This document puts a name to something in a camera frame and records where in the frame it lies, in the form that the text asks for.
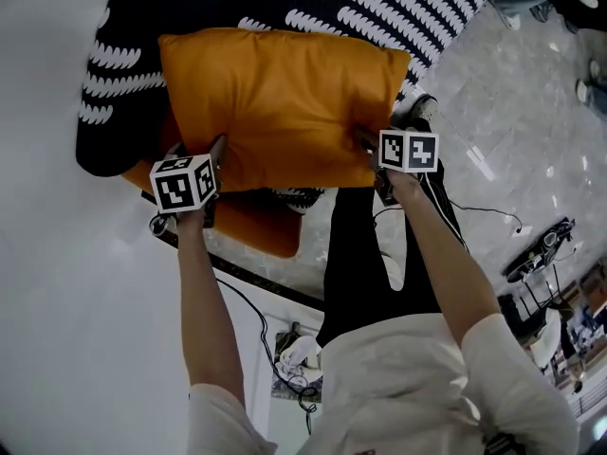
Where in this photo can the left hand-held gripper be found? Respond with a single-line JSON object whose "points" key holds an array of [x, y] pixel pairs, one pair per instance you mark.
{"points": [[180, 187]]}

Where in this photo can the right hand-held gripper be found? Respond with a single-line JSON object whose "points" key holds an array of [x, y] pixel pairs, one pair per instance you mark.
{"points": [[410, 152]]}

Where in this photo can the orange square cushion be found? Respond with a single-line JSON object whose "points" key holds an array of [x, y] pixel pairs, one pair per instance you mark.
{"points": [[284, 107]]}

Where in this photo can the person's left forearm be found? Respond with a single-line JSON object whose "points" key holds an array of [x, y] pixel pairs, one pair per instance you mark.
{"points": [[208, 301]]}

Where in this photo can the person's right forearm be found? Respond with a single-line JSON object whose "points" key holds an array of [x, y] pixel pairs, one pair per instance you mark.
{"points": [[446, 263]]}

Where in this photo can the person's white shoe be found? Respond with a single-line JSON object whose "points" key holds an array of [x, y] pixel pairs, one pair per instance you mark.
{"points": [[392, 273], [419, 109]]}

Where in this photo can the person's black trousers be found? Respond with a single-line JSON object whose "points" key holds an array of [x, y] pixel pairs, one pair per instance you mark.
{"points": [[370, 273]]}

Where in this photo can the black stand with devices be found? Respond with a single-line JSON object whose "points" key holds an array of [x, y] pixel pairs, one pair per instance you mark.
{"points": [[540, 249]]}

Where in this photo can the pile of clothes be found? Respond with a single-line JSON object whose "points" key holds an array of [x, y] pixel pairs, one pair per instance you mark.
{"points": [[296, 363]]}

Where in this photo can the person's white shirt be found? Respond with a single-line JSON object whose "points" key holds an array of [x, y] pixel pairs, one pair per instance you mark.
{"points": [[417, 396]]}

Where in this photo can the cluttered desk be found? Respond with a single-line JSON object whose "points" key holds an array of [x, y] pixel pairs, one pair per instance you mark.
{"points": [[578, 330]]}

